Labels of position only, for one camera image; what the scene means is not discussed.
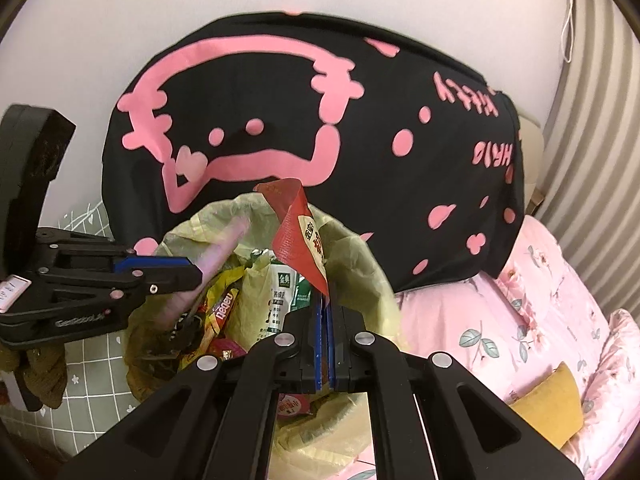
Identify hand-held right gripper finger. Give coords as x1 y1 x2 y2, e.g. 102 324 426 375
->
56 304 326 480
325 304 587 480

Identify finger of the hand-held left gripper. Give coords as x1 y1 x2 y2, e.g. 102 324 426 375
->
35 227 194 275
25 265 203 318

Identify green white drink pouch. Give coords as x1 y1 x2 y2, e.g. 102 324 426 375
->
262 260 321 343

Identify yellow plastic garbage bag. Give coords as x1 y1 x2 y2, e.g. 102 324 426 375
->
124 192 403 480

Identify red snack wrapper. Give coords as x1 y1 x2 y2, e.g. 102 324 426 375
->
252 178 332 306

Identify person's left forearm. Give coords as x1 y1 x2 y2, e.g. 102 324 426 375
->
0 345 68 411

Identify black printed snack wrapper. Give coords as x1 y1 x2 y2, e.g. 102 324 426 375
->
142 310 201 361

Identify red white snack packet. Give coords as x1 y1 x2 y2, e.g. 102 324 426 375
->
212 337 251 361
277 394 313 418

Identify yellow wafer packet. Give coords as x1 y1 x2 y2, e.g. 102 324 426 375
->
197 267 251 361

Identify green grid bed sheet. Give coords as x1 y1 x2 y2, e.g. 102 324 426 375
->
0 199 151 463

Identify pink floral quilt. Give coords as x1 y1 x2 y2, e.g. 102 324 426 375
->
350 215 638 480

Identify black pink printed pillow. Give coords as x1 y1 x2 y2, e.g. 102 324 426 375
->
101 10 526 293

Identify yellow cushion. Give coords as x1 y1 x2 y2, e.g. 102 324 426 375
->
510 362 584 450

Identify beige bed headboard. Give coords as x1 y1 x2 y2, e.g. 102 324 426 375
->
517 112 547 218

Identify striped grey curtain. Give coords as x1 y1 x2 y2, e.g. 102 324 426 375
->
537 0 640 321

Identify white cable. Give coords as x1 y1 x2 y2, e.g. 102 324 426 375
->
560 0 576 64

